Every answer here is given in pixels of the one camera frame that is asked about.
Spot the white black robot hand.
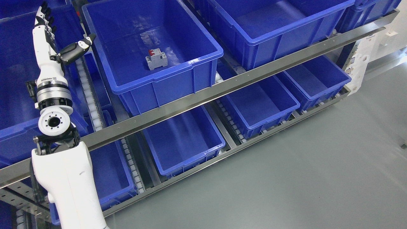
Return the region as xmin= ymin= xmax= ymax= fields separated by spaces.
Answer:
xmin=32 ymin=1 xmax=96 ymax=87

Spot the grey circuit breaker red switch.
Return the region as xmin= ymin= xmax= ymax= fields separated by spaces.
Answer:
xmin=145 ymin=48 xmax=168 ymax=71

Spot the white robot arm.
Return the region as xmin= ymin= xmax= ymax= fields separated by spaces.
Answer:
xmin=26 ymin=80 xmax=108 ymax=229

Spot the white roller track left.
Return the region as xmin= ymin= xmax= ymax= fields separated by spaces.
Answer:
xmin=75 ymin=57 xmax=105 ymax=132

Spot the large blue bin centre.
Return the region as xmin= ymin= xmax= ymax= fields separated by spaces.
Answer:
xmin=82 ymin=0 xmax=224 ymax=116

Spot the large blue bin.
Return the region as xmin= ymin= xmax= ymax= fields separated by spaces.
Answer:
xmin=191 ymin=0 xmax=354 ymax=70
xmin=82 ymin=0 xmax=224 ymax=116

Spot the lower blue bin left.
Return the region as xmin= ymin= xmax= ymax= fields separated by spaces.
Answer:
xmin=50 ymin=140 xmax=139 ymax=229

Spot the lower blue bin centre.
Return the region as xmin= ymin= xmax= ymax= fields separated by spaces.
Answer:
xmin=142 ymin=106 xmax=226 ymax=179

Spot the large blue bin right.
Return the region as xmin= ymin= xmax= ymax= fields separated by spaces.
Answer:
xmin=191 ymin=0 xmax=354 ymax=70

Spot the lower blue bin far right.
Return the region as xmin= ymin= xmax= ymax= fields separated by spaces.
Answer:
xmin=276 ymin=55 xmax=351 ymax=113

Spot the blue bin upper far right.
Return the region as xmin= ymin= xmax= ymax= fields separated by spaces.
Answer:
xmin=335 ymin=0 xmax=401 ymax=33

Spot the steel shelf front rail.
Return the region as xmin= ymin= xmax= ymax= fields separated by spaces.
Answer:
xmin=0 ymin=9 xmax=400 ymax=190

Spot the steel shelf rail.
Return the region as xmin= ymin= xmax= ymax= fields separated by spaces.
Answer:
xmin=103 ymin=87 xmax=350 ymax=217
xmin=0 ymin=9 xmax=400 ymax=190

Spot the lower steel shelf rail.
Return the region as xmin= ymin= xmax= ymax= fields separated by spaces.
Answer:
xmin=103 ymin=87 xmax=350 ymax=217

